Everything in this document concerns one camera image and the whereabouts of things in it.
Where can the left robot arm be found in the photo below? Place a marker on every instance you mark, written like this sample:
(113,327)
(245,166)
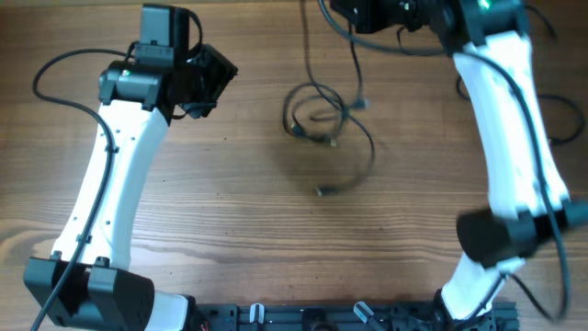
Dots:
(85,282)

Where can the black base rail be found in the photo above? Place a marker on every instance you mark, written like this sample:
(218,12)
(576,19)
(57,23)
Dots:
(398,316)

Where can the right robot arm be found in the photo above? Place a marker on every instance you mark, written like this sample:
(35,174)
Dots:
(529,204)

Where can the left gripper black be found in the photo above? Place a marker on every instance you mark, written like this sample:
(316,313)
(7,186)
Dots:
(224,72)

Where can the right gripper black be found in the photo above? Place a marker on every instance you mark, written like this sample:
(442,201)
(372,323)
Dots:
(367,22)

